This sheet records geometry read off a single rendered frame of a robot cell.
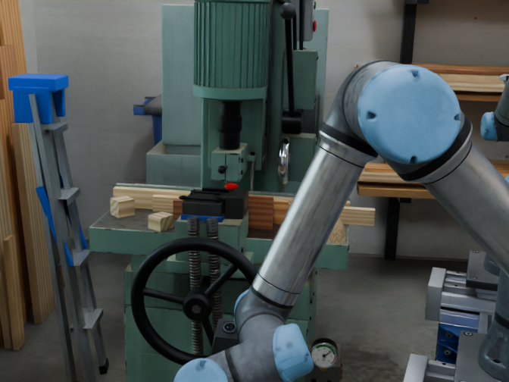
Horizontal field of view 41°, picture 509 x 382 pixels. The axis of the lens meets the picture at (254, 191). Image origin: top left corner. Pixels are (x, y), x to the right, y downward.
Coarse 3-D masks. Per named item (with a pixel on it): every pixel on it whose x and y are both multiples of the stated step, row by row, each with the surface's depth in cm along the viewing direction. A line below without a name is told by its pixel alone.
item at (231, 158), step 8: (240, 144) 174; (216, 152) 163; (224, 152) 163; (232, 152) 163; (240, 152) 164; (216, 160) 164; (224, 160) 163; (232, 160) 163; (240, 160) 163; (216, 168) 164; (232, 168) 164; (240, 168) 164; (216, 176) 165; (224, 176) 164; (232, 176) 164; (240, 176) 165
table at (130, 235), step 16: (144, 208) 176; (96, 224) 162; (112, 224) 162; (128, 224) 163; (144, 224) 163; (96, 240) 161; (112, 240) 160; (128, 240) 159; (144, 240) 159; (160, 240) 158; (256, 240) 155; (272, 240) 155; (256, 256) 156; (320, 256) 154; (336, 256) 154; (176, 272) 149; (208, 272) 148; (240, 272) 147
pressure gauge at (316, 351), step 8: (312, 344) 155; (320, 344) 152; (328, 344) 152; (312, 352) 153; (320, 352) 153; (328, 352) 153; (336, 352) 152; (320, 360) 154; (328, 360) 153; (336, 360) 153; (320, 368) 156
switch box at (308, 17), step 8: (296, 0) 183; (304, 0) 183; (312, 0) 183; (296, 8) 184; (304, 8) 183; (312, 8) 184; (296, 16) 184; (304, 16) 184; (312, 16) 185; (304, 24) 184; (312, 24) 187; (304, 32) 185; (312, 32) 189; (304, 40) 185
